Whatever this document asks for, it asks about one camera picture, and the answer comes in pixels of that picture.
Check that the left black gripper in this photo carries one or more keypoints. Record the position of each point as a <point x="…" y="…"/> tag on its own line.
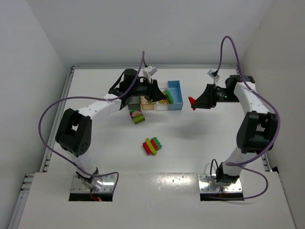
<point x="152" y="89"/>

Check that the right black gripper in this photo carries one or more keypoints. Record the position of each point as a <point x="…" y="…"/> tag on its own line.
<point x="211" y="96"/>

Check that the red curved lego piece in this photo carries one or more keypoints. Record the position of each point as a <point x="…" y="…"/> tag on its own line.
<point x="190" y="100"/>

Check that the dark green lego brick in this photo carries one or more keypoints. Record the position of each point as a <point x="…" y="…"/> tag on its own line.
<point x="168" y="94"/>

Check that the red white green lego stack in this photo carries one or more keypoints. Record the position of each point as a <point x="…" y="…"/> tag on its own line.
<point x="137" y="115"/>

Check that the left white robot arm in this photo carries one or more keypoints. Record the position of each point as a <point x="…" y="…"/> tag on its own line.
<point x="75" y="130"/>

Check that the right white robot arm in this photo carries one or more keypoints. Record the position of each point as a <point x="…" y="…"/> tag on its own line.
<point x="227" y="172"/>

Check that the blue container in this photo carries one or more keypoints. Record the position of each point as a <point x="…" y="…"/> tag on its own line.
<point x="175" y="90"/>

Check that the clear transparent container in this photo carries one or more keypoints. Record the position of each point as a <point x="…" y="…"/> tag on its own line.
<point x="158" y="105"/>

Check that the orange transparent container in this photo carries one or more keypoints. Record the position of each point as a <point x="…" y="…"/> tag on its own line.
<point x="147" y="105"/>

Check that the grey transparent container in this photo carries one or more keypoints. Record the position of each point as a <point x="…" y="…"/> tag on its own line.
<point x="135" y="102"/>

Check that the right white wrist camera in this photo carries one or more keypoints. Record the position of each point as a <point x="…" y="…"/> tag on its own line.
<point x="214" y="75"/>

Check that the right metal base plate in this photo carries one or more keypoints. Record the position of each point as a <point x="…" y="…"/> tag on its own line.
<point x="208" y="185"/>

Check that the metal base plate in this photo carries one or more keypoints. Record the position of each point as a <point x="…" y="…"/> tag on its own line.
<point x="99" y="185"/>
<point x="208" y="185"/>

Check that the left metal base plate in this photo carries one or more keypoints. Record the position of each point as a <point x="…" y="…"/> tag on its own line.
<point x="99" y="185"/>

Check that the left aluminium frame rail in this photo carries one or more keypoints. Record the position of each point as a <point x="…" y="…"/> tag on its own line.
<point x="59" y="110"/>

